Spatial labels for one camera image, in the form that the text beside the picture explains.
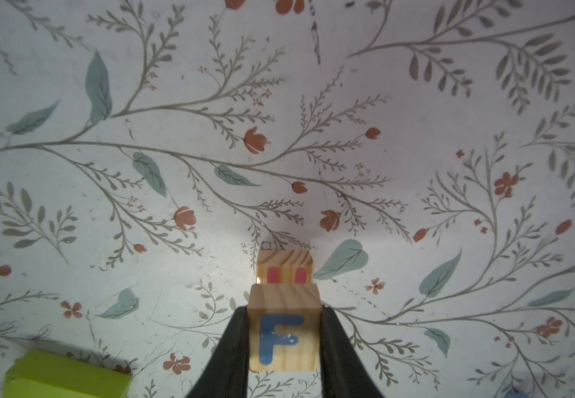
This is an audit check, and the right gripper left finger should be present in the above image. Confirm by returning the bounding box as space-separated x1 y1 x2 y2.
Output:
186 307 250 398

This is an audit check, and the pink letter wood cube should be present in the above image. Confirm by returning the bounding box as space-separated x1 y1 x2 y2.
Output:
257 250 313 285

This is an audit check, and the light blue wood block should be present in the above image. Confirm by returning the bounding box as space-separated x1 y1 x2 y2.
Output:
504 388 531 398

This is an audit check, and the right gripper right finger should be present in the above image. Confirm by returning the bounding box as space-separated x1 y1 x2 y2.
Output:
320 306 384 398

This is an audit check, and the lime green wood block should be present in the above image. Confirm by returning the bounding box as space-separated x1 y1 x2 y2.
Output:
2 350 131 398

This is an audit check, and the blue F letter cube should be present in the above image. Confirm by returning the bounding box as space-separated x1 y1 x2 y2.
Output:
247 284 322 372

